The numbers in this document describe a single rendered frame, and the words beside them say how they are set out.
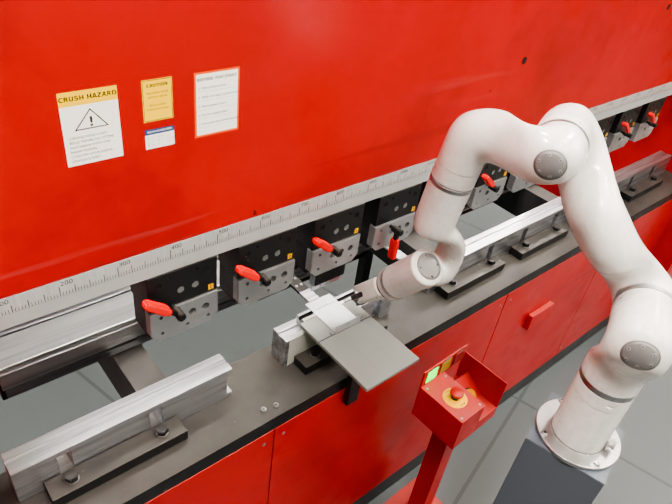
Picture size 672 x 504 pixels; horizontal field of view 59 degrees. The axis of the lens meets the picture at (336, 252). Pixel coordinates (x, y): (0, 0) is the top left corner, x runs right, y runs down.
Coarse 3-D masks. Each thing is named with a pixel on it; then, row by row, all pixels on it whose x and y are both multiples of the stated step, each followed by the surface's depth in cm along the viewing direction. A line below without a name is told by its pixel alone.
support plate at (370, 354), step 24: (360, 312) 161; (312, 336) 152; (336, 336) 152; (360, 336) 154; (384, 336) 155; (336, 360) 146; (360, 360) 147; (384, 360) 148; (408, 360) 149; (360, 384) 141
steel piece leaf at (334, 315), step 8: (328, 304) 162; (336, 304) 162; (320, 312) 159; (328, 312) 159; (336, 312) 159; (344, 312) 160; (328, 320) 157; (336, 320) 157; (344, 320) 157; (352, 320) 155; (336, 328) 152; (344, 328) 155
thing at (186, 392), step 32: (160, 384) 137; (192, 384) 138; (224, 384) 145; (96, 416) 128; (128, 416) 129; (160, 416) 137; (32, 448) 121; (64, 448) 121; (96, 448) 127; (32, 480) 120
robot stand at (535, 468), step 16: (624, 432) 139; (528, 448) 135; (544, 448) 132; (512, 464) 140; (528, 464) 137; (544, 464) 134; (560, 464) 131; (512, 480) 142; (528, 480) 139; (544, 480) 136; (560, 480) 133; (576, 480) 131; (592, 480) 128; (496, 496) 148; (512, 496) 145; (528, 496) 141; (544, 496) 138; (560, 496) 135; (576, 496) 133; (592, 496) 130
